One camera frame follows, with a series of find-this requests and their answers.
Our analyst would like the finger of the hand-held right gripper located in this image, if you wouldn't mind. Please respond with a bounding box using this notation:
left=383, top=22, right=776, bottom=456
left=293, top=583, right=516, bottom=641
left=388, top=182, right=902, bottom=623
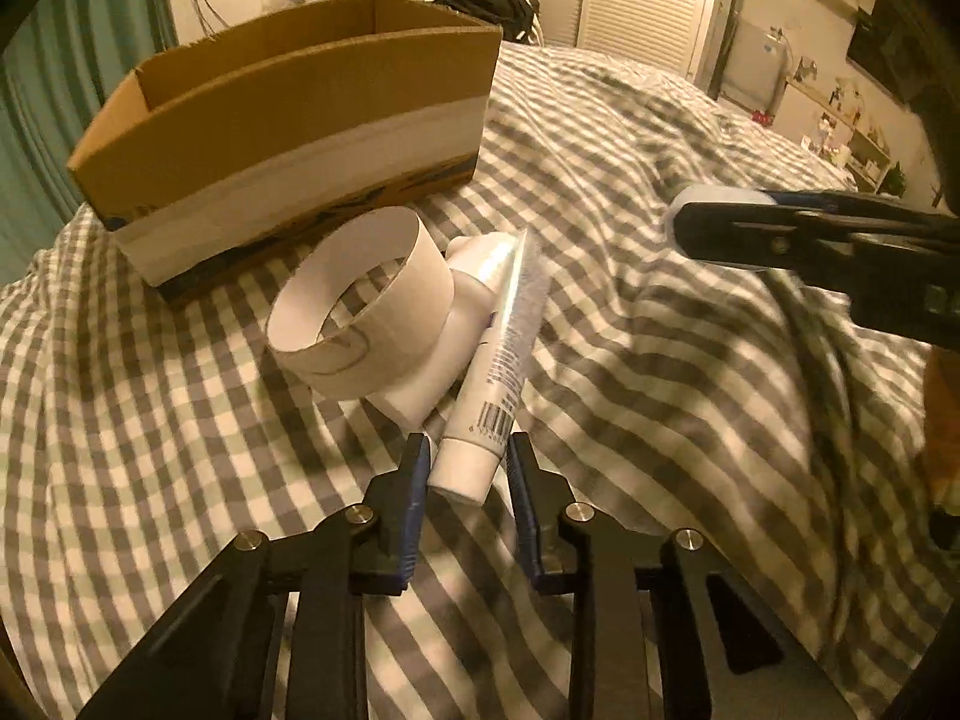
left=756, top=188, right=960, bottom=221
left=671, top=199, right=960, bottom=272

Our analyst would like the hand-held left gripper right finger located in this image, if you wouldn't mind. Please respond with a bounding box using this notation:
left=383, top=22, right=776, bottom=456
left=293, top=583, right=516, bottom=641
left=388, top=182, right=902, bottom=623
left=505, top=432, right=857, bottom=720

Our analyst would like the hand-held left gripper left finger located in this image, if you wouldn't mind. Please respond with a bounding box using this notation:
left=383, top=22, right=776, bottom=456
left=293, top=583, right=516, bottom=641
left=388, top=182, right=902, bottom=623
left=75, top=431, right=433, bottom=720

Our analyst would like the white round object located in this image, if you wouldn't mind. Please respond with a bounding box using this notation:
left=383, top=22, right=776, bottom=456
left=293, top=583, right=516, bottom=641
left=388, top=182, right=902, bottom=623
left=666, top=184, right=781, bottom=271

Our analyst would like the white squeeze tube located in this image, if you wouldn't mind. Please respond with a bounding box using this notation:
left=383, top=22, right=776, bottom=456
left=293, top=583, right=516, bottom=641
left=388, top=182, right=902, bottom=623
left=427, top=229, right=549, bottom=505

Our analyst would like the cardboard box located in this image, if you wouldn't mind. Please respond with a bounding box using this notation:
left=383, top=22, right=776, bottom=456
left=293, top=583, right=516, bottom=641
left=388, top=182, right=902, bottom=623
left=67, top=0, right=503, bottom=308

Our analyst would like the wooden shelf with small items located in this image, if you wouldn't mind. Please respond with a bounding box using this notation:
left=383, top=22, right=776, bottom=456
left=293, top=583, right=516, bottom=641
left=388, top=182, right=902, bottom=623
left=780, top=75, right=910, bottom=193

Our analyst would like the white appliance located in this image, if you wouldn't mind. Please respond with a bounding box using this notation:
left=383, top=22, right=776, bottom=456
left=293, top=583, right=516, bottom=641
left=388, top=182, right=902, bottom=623
left=739, top=22, right=796, bottom=115

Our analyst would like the white plastic bottle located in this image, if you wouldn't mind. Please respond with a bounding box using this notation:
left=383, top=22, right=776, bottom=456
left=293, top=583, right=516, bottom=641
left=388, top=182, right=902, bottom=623
left=367, top=234, right=518, bottom=428

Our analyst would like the grey checked blanket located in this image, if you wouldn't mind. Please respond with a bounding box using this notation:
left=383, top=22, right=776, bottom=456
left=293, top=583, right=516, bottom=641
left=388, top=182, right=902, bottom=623
left=0, top=41, right=960, bottom=720

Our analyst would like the white louvered closet door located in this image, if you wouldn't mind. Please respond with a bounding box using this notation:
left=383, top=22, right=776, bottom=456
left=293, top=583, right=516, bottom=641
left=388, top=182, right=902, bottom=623
left=577, top=0, right=722, bottom=77

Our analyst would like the black clothes pile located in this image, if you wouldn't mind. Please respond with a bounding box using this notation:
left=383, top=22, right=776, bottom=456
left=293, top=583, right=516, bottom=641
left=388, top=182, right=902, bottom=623
left=435, top=0, right=538, bottom=43

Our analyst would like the green curtain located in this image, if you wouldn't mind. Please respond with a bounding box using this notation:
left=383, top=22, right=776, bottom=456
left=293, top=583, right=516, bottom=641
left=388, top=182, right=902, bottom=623
left=0, top=0, right=181, bottom=286

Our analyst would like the black wall cabinet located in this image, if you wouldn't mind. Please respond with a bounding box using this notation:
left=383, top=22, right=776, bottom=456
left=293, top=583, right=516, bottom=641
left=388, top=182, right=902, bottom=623
left=847, top=0, right=940, bottom=103

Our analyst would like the white paper ring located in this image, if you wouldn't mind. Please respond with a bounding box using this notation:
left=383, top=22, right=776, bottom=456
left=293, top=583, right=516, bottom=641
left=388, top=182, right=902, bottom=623
left=264, top=208, right=456, bottom=400

